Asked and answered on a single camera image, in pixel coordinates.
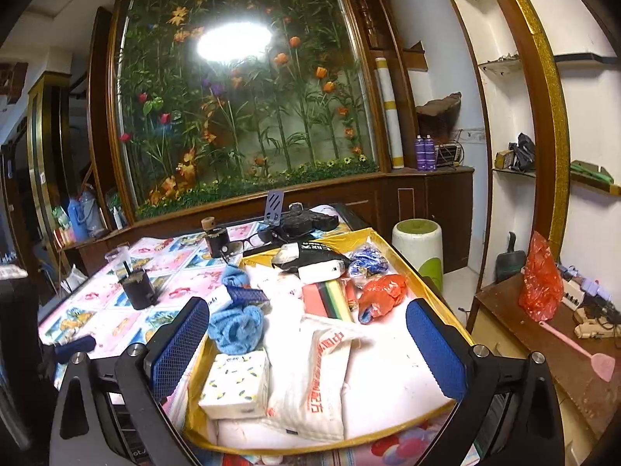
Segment yellow-patterned tissue box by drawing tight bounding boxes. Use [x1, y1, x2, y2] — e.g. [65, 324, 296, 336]
[198, 349, 270, 421]

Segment artificial flower glass display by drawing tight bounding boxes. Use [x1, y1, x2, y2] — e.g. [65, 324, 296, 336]
[109, 0, 391, 221]

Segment blue thermos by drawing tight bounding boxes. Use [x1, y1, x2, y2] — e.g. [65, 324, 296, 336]
[68, 198, 88, 241]

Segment white plastic bag red print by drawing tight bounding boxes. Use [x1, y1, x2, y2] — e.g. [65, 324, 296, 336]
[264, 315, 369, 442]

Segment black bag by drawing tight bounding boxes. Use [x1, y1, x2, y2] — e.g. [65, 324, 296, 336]
[508, 132, 537, 173]

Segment pink fly swatter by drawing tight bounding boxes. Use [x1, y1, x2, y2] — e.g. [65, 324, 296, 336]
[538, 320, 617, 382]

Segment blue and white tissue pack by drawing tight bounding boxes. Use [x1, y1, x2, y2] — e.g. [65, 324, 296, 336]
[206, 285, 234, 314]

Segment black snack packet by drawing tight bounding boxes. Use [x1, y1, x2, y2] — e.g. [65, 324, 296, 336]
[272, 240, 360, 273]

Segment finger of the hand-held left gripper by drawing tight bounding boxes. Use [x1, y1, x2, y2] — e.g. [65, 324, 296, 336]
[51, 335, 97, 365]

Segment wooden side table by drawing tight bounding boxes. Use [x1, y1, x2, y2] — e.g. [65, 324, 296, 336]
[468, 272, 621, 447]

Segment white and green stool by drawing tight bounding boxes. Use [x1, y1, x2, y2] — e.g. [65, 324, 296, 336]
[392, 218, 444, 292]

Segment wooden cabinet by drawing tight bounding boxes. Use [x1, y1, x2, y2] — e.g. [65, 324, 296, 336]
[78, 165, 474, 277]

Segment green plastic object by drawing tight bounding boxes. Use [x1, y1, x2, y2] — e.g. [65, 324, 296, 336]
[570, 160, 621, 196]

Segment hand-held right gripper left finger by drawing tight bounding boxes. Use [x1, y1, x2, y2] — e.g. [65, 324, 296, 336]
[49, 296, 210, 466]

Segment purple phone stand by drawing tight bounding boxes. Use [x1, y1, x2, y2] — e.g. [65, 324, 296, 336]
[264, 190, 284, 229]

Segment dark blue mesh cloth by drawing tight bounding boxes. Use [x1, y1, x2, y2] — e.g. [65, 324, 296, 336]
[227, 285, 271, 308]

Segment yellow-rimmed white box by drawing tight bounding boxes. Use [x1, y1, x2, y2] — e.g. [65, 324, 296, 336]
[182, 227, 479, 457]

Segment blue knitted cloth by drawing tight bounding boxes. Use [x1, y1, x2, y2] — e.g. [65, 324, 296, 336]
[220, 264, 250, 289]
[208, 303, 267, 356]

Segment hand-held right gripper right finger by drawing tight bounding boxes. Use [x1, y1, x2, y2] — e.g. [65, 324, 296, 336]
[406, 298, 566, 466]

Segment orange plastic bag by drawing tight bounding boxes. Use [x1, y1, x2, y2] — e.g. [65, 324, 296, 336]
[358, 274, 408, 326]

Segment black cup with straw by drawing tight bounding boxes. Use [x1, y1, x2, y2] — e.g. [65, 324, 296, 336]
[116, 259, 158, 310]

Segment white and yellow roll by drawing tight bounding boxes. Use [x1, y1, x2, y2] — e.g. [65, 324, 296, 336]
[376, 57, 406, 170]

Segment clear-wrapped white tissue pack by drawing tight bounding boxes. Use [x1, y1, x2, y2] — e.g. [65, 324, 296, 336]
[297, 259, 352, 285]

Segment printed floral tablecloth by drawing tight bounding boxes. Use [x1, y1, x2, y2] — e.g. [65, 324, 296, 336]
[38, 218, 486, 466]

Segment brown rough wall shelf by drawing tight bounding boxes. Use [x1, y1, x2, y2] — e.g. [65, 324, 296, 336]
[416, 92, 463, 129]

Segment dark green dustpan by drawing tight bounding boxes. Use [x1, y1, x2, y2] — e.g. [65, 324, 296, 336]
[495, 230, 527, 282]

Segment white power strip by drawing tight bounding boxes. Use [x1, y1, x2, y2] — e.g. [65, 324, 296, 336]
[558, 264, 612, 309]

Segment black eyeglasses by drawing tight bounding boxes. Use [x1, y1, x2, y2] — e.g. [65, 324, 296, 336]
[220, 230, 279, 265]

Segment black device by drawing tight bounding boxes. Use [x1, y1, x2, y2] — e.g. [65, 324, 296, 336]
[276, 206, 340, 241]

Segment clear plastic cup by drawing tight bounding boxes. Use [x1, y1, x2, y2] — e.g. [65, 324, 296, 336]
[104, 243, 132, 277]

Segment crumpled white bag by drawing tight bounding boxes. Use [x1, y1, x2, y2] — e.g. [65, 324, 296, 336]
[61, 264, 88, 292]

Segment black jar with cork lid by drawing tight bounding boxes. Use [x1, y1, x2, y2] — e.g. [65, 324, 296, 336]
[201, 216, 230, 259]

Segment clear bag of coloured clay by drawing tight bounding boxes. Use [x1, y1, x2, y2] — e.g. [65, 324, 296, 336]
[301, 276, 362, 323]

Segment grey thermos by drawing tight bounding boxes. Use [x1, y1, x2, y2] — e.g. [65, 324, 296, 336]
[80, 191, 105, 236]

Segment pink tissue pack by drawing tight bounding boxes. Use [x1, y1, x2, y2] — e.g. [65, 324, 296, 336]
[255, 272, 304, 304]

